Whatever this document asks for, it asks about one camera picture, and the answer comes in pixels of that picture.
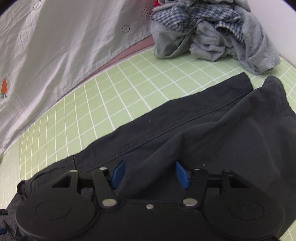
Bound black trousers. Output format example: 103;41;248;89
1;73;295;240

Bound grey t-shirt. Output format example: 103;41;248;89
151;1;280;75

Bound white carrot print sheet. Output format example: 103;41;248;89
1;1;153;152

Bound blue checked shirt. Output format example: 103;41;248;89
152;3;244;43

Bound red garment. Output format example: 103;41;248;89
154;0;161;7

